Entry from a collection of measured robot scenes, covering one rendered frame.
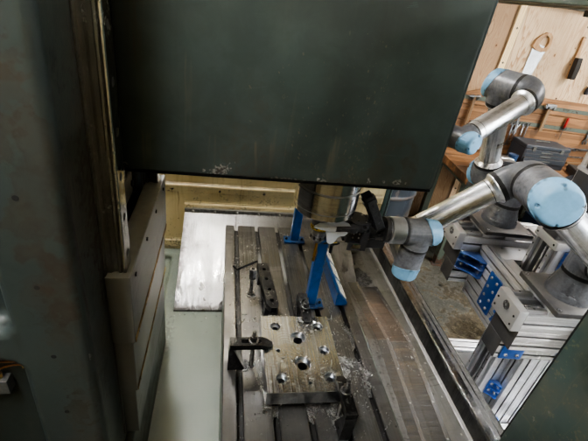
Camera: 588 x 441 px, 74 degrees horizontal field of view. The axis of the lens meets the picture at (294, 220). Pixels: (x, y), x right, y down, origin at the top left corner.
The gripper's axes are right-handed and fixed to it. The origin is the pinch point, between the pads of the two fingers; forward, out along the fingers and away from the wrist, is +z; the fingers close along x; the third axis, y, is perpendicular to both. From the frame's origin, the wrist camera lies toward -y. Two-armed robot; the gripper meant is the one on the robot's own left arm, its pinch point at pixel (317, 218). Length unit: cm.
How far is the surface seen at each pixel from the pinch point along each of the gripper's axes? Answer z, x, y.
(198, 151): 30.0, -12.5, -20.0
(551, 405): -66, -32, 35
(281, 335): 3.1, 1.4, 44.3
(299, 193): 6.5, -2.9, -8.0
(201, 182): 34, 101, 41
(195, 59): 31.0, -12.6, -36.8
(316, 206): 2.9, -7.0, -7.0
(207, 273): 28, 67, 73
